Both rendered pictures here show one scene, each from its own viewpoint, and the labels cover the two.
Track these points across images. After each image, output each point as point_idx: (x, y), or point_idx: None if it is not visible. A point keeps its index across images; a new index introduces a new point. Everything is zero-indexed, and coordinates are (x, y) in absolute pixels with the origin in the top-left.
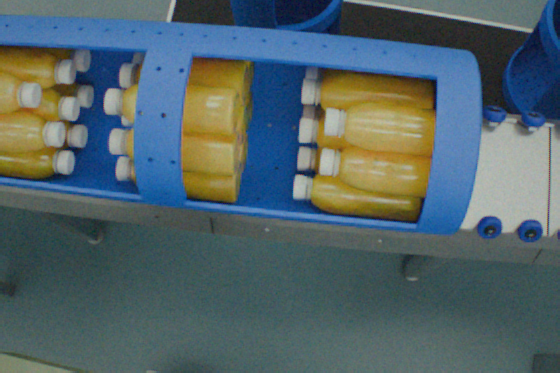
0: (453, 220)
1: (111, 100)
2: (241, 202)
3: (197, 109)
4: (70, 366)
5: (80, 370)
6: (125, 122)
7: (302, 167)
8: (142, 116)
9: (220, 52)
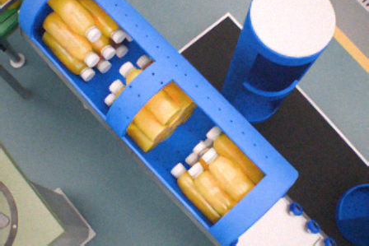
0: (224, 239)
1: (125, 68)
2: (148, 155)
3: (156, 104)
4: (16, 163)
5: (19, 169)
6: None
7: (187, 161)
8: (130, 89)
9: (184, 88)
